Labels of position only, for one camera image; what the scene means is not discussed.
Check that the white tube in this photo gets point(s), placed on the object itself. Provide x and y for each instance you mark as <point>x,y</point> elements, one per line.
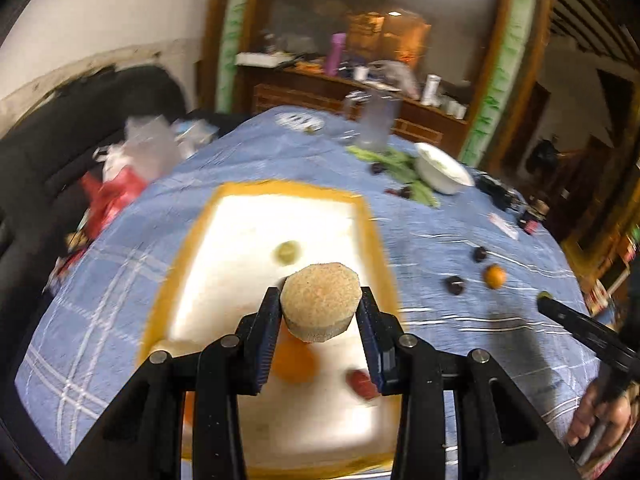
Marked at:
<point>431,89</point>

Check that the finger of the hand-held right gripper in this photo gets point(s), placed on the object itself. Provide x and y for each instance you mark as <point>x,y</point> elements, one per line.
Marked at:
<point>575,320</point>

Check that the dark plum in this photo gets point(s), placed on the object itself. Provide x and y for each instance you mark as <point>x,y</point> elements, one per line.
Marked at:
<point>480,254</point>
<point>455,285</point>

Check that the white bowl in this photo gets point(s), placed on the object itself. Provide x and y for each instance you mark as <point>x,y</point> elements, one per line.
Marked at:
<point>442,167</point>

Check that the yellow-rimmed white foam tray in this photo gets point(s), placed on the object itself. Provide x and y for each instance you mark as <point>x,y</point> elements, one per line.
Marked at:
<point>250,240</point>

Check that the red plastic bag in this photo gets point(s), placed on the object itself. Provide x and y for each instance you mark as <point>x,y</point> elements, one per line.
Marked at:
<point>112,195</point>

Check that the round brown biscuit cake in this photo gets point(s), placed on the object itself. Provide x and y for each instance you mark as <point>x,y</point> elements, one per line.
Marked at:
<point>320,295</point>

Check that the dark figure statue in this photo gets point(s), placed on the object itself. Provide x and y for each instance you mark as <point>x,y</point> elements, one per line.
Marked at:
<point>542,155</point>

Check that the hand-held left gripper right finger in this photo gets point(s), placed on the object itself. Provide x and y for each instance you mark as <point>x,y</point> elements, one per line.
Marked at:
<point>374,340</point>

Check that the person's right hand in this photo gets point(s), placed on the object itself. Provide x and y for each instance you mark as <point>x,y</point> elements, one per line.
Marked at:
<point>582,422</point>

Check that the green grape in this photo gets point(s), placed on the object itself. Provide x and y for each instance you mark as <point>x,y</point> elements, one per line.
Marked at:
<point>544,294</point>
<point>287,252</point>

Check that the purple bottle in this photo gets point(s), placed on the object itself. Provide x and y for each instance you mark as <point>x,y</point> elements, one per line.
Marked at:
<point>336,52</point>

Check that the green leaves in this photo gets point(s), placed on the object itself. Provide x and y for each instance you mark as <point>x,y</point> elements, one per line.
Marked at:
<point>400,165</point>

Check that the white flat dish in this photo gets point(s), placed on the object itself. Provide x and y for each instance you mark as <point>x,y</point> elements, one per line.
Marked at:
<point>300,120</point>

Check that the clear plastic pitcher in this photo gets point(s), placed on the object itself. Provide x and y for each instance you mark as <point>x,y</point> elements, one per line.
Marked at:
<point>377,122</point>

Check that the medium orange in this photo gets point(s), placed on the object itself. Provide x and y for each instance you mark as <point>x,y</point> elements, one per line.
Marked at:
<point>189,407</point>
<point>495,276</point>

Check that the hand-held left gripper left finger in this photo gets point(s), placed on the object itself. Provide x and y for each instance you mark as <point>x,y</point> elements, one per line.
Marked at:
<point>264,340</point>

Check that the large orange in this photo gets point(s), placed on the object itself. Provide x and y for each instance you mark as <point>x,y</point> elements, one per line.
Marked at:
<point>295,365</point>

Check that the dark cherry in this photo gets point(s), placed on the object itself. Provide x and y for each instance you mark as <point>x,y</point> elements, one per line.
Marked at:
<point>376,167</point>
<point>406,191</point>

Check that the crumpled clear plastic bag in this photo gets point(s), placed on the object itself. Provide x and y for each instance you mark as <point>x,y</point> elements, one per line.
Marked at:
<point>147,142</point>

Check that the blue plaid tablecloth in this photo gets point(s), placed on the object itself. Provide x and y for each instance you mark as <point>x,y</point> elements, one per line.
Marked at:
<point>450,340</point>

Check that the green bamboo painting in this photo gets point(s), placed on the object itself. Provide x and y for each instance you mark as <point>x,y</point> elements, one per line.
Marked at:
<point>232,35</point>
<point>495,85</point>

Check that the wooden cabinet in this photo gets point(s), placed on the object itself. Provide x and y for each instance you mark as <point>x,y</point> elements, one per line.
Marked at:
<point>300,90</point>

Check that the light blue packet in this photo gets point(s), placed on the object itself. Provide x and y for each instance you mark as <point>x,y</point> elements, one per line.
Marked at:
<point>197,132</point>

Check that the white and red paper card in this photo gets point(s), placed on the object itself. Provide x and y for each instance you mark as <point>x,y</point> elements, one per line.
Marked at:
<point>502,225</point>

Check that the red date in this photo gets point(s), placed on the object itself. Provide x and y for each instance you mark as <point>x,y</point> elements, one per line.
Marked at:
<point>360,382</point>

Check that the black sofa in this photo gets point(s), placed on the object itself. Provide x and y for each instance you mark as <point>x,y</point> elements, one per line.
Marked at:
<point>100,110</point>

